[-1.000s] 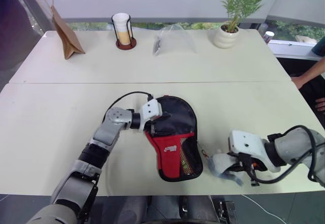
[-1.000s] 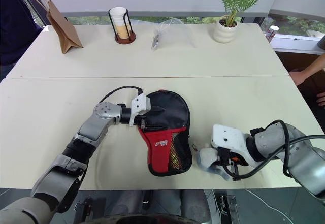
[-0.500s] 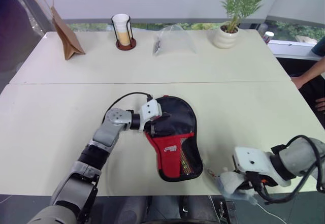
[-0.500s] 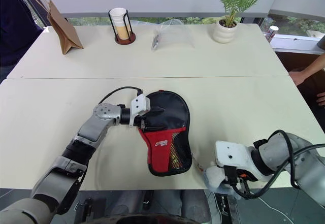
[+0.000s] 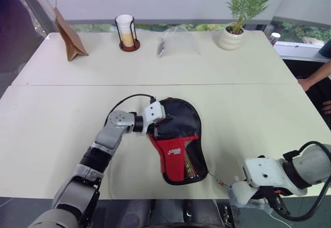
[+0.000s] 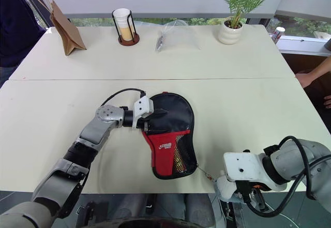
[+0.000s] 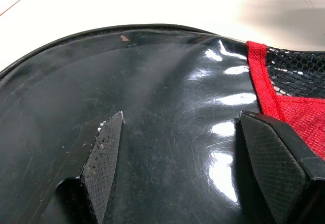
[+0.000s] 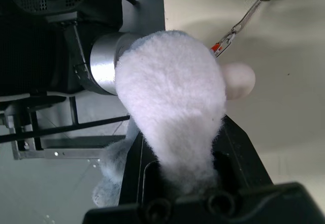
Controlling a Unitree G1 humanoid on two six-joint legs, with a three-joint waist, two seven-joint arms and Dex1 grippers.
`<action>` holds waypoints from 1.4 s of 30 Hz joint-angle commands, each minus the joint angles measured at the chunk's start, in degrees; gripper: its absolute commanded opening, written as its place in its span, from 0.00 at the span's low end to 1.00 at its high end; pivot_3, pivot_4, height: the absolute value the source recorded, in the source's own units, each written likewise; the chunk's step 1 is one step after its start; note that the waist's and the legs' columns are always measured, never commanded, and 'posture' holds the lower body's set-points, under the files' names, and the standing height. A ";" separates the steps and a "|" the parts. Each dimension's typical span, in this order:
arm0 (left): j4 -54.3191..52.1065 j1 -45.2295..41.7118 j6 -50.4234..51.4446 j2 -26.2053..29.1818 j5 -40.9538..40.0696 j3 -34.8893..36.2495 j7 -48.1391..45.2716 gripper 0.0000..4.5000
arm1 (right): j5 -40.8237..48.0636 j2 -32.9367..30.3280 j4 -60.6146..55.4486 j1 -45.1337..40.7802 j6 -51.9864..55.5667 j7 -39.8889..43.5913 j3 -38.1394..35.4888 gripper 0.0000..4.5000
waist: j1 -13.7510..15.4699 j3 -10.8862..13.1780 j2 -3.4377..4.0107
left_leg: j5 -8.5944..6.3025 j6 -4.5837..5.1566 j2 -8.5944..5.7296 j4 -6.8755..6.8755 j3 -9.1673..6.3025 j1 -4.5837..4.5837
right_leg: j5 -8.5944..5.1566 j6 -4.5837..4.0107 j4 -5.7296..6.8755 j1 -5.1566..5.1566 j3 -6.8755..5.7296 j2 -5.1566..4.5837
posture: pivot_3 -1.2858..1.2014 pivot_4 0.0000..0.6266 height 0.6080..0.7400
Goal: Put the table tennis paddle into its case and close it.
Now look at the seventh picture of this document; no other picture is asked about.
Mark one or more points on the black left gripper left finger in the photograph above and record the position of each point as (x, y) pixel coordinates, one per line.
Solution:
(104, 158)

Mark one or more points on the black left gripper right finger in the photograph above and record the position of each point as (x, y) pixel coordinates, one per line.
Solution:
(274, 163)

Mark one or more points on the black red paddle case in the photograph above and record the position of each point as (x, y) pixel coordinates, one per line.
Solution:
(299, 114)

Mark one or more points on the black rubber table tennis paddle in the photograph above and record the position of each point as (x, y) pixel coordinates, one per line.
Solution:
(157, 102)

